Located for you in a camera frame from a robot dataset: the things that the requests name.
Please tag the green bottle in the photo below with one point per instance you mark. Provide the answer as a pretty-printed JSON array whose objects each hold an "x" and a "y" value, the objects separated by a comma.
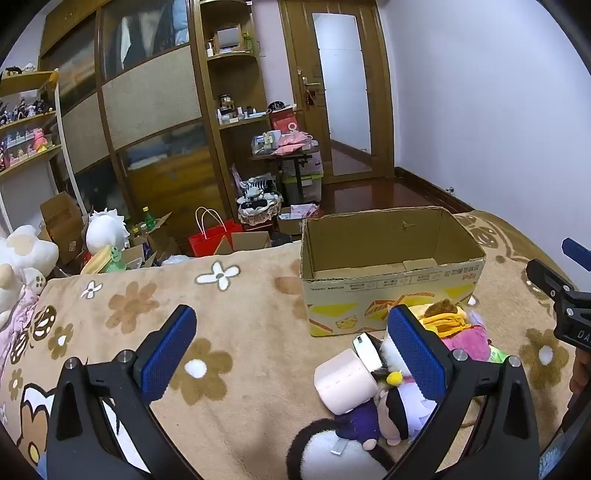
[{"x": 147, "y": 219}]

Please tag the red paper bag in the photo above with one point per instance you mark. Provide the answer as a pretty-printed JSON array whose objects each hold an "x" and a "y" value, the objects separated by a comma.
[{"x": 207, "y": 242}]

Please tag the small dark table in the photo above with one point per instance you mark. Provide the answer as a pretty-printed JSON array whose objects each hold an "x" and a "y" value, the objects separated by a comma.
[{"x": 300, "y": 161}]

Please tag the wooden figurine shelf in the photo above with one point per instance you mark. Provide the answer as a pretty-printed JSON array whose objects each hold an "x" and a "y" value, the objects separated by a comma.
[{"x": 27, "y": 159}]

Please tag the white pole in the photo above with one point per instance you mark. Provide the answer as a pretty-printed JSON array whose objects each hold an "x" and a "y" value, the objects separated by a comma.
[{"x": 67, "y": 152}]

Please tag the red box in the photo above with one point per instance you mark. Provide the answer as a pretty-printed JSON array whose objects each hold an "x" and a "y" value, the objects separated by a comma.
[{"x": 284, "y": 122}]

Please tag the black and white packet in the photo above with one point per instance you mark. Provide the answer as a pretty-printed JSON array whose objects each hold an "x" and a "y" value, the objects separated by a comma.
[{"x": 365, "y": 350}]

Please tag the white cow plush toy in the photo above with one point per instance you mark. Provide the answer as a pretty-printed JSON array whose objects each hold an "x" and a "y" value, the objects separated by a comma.
[{"x": 25, "y": 251}]

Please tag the green tissue pack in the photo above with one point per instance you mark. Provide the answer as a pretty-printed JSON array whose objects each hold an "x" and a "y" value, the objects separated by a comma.
[{"x": 497, "y": 355}]

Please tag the white fluffy plush yellow pompoms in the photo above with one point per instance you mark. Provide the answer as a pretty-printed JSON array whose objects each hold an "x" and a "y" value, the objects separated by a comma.
[{"x": 392, "y": 357}]

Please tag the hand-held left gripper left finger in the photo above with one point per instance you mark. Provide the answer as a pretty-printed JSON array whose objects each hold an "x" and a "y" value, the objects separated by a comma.
[{"x": 168, "y": 353}]

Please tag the wooden wardrobe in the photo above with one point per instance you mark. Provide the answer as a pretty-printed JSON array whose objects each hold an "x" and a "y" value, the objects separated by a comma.
[{"x": 147, "y": 106}]

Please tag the wooden corner shelf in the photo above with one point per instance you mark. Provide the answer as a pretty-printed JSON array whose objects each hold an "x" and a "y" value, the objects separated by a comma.
[{"x": 235, "y": 152}]

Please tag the photo frame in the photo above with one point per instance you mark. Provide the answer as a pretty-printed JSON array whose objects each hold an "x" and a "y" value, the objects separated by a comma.
[{"x": 228, "y": 39}]

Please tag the row of small figurines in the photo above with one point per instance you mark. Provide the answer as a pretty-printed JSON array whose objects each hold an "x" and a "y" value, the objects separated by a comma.
[{"x": 27, "y": 110}]

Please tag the green lidded storage bin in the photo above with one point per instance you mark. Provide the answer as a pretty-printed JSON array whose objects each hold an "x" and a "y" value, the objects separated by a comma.
[{"x": 309, "y": 189}]

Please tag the wicker basket with socks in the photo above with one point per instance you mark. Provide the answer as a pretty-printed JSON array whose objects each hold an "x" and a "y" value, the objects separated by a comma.
[{"x": 258, "y": 210}]

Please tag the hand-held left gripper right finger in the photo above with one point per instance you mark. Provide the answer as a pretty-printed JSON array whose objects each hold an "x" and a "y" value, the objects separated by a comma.
[{"x": 415, "y": 355}]

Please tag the person's right hand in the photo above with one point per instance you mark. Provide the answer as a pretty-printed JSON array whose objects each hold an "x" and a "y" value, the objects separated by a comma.
[{"x": 581, "y": 374}]

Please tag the black round cap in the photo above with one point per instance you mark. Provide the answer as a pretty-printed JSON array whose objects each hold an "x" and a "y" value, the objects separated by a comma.
[{"x": 277, "y": 106}]

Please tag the pink plush toy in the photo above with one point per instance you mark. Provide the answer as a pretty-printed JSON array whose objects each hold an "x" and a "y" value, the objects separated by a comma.
[{"x": 468, "y": 344}]

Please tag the beige flower printed blanket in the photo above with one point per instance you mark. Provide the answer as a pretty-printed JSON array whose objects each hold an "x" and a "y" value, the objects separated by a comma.
[{"x": 240, "y": 332}]

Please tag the light pink cloth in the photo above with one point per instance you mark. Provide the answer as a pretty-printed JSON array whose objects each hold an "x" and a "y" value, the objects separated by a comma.
[{"x": 16, "y": 323}]

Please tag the pink figurine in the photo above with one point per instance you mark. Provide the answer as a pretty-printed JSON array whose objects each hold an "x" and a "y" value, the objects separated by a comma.
[{"x": 40, "y": 141}]

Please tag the white lavender plush toy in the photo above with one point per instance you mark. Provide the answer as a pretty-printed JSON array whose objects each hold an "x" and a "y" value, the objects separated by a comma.
[{"x": 474, "y": 314}]

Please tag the pink toilet paper roll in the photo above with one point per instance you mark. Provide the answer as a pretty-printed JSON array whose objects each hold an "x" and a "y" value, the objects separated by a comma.
[{"x": 344, "y": 381}]

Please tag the black haired doll purple outfit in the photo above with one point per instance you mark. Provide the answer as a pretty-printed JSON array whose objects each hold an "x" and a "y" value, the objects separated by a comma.
[{"x": 401, "y": 415}]

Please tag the green frog toy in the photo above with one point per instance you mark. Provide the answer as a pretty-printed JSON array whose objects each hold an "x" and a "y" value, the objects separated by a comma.
[{"x": 113, "y": 258}]

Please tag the cardboard box with bottles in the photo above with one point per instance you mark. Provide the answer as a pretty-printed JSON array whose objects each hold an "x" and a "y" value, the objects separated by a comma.
[{"x": 157, "y": 235}]

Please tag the black and white plush toy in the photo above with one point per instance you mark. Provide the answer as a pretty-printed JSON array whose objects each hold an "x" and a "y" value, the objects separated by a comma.
[{"x": 323, "y": 454}]

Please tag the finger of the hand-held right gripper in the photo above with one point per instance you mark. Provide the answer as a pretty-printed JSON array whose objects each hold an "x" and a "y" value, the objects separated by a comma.
[
  {"x": 547, "y": 277},
  {"x": 578, "y": 253}
]

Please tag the small brown cardboard box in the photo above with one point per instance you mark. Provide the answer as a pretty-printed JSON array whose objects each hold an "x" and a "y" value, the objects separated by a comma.
[{"x": 249, "y": 240}]

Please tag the tall open cardboard box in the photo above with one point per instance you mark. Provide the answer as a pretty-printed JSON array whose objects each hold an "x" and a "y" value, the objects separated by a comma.
[{"x": 62, "y": 221}]

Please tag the white round plush toy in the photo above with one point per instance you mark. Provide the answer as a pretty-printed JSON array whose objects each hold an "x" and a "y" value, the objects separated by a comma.
[{"x": 107, "y": 230}]

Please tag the pink clothes pile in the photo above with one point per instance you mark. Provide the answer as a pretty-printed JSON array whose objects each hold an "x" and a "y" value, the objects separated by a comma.
[{"x": 293, "y": 141}]

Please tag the wooden door with glass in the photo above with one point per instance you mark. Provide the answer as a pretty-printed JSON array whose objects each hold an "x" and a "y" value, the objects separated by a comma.
[{"x": 295, "y": 60}]

